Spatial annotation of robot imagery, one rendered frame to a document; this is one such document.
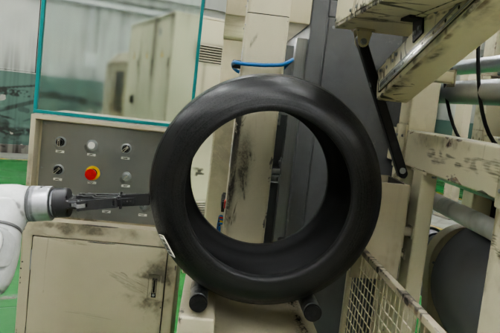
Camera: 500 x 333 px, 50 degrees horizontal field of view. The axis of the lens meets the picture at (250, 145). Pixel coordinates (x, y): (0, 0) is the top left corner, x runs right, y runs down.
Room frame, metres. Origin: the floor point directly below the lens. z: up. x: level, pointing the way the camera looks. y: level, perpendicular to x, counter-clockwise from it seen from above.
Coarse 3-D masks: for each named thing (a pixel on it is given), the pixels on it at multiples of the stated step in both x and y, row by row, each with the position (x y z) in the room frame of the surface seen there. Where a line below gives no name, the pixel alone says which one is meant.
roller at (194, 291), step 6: (192, 282) 1.36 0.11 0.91; (192, 288) 1.31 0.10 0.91; (198, 288) 1.29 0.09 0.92; (204, 288) 1.30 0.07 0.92; (192, 294) 1.27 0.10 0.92; (198, 294) 1.25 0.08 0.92; (204, 294) 1.27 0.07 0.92; (192, 300) 1.25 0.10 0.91; (198, 300) 1.25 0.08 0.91; (204, 300) 1.25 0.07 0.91; (192, 306) 1.25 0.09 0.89; (198, 306) 1.25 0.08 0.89; (204, 306) 1.25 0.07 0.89
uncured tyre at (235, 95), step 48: (240, 96) 1.25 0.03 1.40; (288, 96) 1.26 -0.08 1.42; (192, 144) 1.24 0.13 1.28; (336, 144) 1.27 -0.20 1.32; (192, 192) 1.54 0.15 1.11; (336, 192) 1.54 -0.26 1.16; (192, 240) 1.24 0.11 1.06; (288, 240) 1.54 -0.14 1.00; (336, 240) 1.28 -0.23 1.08; (240, 288) 1.25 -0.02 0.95; (288, 288) 1.26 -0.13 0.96
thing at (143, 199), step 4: (124, 196) 1.34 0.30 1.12; (128, 196) 1.34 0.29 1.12; (132, 196) 1.34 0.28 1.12; (136, 196) 1.35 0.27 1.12; (140, 196) 1.35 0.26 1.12; (144, 196) 1.35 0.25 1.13; (148, 196) 1.35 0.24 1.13; (136, 200) 1.35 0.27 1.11; (140, 200) 1.35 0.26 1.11; (144, 200) 1.35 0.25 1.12; (148, 200) 1.35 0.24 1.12; (124, 204) 1.34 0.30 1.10; (128, 204) 1.34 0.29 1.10; (132, 204) 1.34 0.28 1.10; (136, 204) 1.35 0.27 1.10; (140, 204) 1.35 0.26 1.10; (144, 204) 1.35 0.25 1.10; (148, 204) 1.35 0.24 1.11
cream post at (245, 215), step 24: (264, 0) 1.63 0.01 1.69; (288, 0) 1.63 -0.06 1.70; (264, 24) 1.63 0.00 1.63; (288, 24) 1.64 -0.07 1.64; (264, 48) 1.63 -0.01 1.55; (240, 72) 1.63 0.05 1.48; (264, 72) 1.63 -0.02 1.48; (240, 120) 1.63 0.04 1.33; (264, 120) 1.63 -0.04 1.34; (240, 144) 1.63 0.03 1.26; (264, 144) 1.63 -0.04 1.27; (240, 168) 1.63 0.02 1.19; (264, 168) 1.63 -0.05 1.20; (240, 192) 1.63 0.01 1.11; (264, 192) 1.63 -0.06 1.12; (240, 216) 1.63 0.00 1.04; (264, 216) 1.63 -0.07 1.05; (240, 240) 1.63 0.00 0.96
